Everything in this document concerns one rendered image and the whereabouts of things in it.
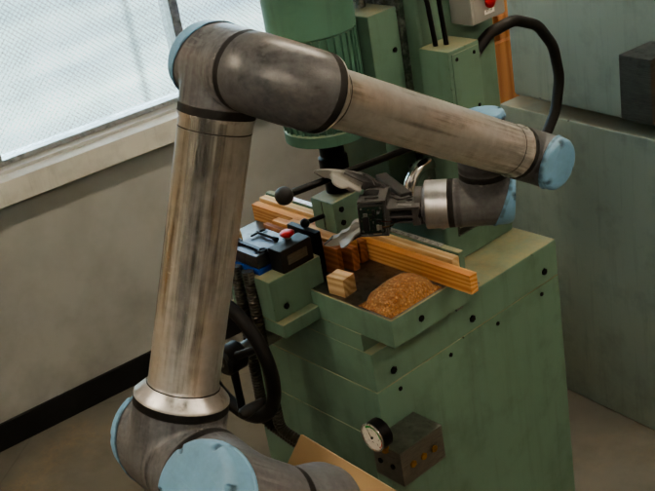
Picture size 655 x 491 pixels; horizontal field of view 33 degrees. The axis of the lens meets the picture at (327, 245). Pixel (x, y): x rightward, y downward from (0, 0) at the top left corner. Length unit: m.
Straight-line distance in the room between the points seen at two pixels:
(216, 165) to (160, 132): 1.96
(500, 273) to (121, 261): 1.61
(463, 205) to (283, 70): 0.62
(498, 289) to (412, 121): 0.84
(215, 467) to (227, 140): 0.46
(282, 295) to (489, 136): 0.62
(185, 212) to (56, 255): 1.96
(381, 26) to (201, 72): 0.72
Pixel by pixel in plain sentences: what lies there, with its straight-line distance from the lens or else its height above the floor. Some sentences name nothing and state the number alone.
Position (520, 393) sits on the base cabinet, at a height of 0.48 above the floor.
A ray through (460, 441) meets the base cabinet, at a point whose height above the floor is 0.47.
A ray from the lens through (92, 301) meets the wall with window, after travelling 3.67.
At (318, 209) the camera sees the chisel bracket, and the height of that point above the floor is 1.01.
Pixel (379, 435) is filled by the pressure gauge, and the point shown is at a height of 0.68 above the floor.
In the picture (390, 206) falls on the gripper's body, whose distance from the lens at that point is 2.04.
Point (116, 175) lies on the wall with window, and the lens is 3.59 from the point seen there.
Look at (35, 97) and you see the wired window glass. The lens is 3.51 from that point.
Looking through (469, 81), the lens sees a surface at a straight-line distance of 2.25.
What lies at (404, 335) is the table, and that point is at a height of 0.86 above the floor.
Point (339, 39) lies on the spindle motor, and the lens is 2.14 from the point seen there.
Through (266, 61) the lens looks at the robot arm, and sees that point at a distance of 1.51.
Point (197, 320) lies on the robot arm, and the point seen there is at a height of 1.15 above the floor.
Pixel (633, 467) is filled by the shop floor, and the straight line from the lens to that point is 3.14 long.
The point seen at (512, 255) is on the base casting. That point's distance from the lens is 2.47.
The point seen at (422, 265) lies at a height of 0.93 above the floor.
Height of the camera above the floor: 1.93
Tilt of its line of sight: 26 degrees down
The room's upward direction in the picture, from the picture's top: 10 degrees counter-clockwise
